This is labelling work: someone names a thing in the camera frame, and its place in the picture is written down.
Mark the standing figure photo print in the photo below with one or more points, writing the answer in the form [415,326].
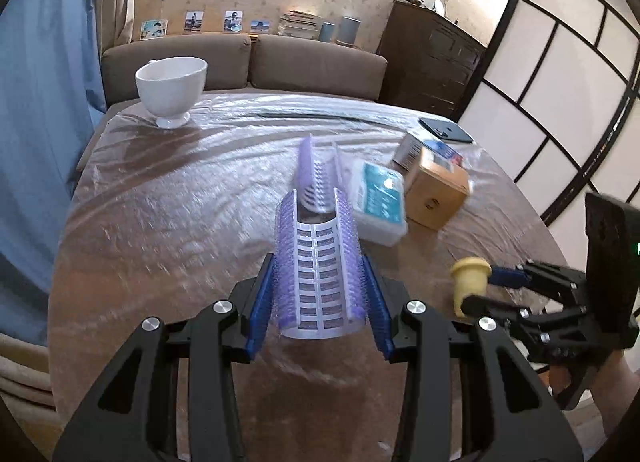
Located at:
[193,22]

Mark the black thin stick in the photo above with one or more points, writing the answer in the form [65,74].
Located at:
[325,117]

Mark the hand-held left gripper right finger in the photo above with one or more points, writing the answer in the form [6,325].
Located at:
[377,312]

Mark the white and blue medicine box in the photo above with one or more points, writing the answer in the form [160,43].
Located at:
[407,150]

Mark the white tissue pack teal label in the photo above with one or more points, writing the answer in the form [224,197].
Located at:
[380,197]

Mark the purple hair roller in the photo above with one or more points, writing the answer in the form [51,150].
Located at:
[306,162]
[320,287]

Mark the blue curtain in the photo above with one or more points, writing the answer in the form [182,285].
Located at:
[40,117]

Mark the white sliding screen door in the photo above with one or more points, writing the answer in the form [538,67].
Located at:
[560,67]

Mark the person's right forearm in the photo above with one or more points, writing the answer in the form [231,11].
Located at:
[617,392]

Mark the brown cardboard box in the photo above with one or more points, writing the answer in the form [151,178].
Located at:
[435,192]

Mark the cartoon photo print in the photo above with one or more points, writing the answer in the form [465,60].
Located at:
[153,30]

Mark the stack of books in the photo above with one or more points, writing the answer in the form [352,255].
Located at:
[299,25]

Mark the brown sofa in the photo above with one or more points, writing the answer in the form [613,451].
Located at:
[300,94]

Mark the blue smartphone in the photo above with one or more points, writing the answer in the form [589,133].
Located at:
[450,131]

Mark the grey cylinder speaker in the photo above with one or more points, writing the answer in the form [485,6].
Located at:
[349,32]

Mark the brown sofa back cushion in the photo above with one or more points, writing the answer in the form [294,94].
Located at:
[320,67]
[220,60]

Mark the landscape photo print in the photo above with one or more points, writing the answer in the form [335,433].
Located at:
[260,26]

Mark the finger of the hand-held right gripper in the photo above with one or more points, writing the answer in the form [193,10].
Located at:
[550,282]
[545,332]

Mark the dark wooden dresser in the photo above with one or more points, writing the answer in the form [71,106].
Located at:
[425,57]

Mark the round white lamp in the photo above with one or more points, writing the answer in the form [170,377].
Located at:
[438,5]

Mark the white footed cup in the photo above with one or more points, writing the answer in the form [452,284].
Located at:
[170,87]

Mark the small yellow cup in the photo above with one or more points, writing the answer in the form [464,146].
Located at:
[470,282]

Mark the portrait photo print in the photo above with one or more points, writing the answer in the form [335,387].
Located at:
[233,21]

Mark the teal cup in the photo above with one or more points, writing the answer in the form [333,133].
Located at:
[326,32]

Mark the clear plastic table cover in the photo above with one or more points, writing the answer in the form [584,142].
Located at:
[175,222]

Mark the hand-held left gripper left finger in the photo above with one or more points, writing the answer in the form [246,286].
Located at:
[262,307]

